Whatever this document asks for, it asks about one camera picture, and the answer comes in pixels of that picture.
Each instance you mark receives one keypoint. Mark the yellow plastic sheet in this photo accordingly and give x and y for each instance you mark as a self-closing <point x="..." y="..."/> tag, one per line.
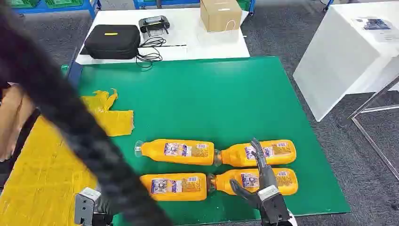
<point x="40" y="174"/>

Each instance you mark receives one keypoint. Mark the blue table frame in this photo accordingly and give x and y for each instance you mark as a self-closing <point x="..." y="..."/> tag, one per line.
<point x="74" y="71"/>

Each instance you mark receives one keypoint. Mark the black zip case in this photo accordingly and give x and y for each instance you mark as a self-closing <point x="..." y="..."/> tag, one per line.
<point x="112" y="42"/>

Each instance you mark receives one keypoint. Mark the orange drink bottle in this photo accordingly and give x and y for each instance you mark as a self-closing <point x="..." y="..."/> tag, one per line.
<point x="237" y="154"/>
<point x="177" y="186"/>
<point x="177" y="152"/>
<point x="283" y="182"/>

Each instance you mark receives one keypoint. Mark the blue rack with green crates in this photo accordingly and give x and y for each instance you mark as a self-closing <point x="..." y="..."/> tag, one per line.
<point x="56" y="5"/>

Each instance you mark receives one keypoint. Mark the white desk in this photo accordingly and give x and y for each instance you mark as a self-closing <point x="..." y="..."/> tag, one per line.
<point x="336" y="62"/>

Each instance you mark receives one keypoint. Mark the cardboard box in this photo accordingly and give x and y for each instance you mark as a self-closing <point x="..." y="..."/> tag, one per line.
<point x="219" y="15"/>

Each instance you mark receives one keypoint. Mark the metal desk frame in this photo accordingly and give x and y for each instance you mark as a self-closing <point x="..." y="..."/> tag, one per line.
<point x="371" y="140"/>

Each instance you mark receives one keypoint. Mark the printed paper sheet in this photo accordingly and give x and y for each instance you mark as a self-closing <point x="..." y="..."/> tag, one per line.
<point x="378" y="26"/>

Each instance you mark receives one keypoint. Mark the green table mat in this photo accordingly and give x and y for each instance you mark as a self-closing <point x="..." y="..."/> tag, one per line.
<point x="202" y="103"/>

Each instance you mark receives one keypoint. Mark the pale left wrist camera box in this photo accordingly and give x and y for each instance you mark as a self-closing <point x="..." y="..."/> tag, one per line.
<point x="84" y="206"/>

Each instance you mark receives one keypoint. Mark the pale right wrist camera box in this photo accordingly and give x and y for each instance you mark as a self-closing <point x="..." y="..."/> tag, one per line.
<point x="268" y="192"/>

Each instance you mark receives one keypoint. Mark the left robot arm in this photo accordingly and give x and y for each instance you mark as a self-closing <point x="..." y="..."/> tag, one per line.
<point x="102" y="218"/>

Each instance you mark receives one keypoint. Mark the blue rack frame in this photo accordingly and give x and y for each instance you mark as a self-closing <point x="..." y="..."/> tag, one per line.
<point x="193" y="2"/>

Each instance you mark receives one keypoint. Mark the white table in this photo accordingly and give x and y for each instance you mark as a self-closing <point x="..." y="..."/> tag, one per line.
<point x="187" y="31"/>

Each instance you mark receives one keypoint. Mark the black handheld controller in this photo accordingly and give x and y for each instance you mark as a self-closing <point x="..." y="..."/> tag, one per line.
<point x="154" y="23"/>

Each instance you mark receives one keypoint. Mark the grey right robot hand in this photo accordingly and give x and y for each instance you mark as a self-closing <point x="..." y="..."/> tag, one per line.
<point x="266" y="179"/>

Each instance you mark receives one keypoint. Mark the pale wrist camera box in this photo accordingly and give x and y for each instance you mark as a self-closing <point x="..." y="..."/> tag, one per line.
<point x="268" y="192"/>
<point x="84" y="206"/>

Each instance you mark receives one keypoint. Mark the person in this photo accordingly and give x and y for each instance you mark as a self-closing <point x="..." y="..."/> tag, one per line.
<point x="12" y="118"/>

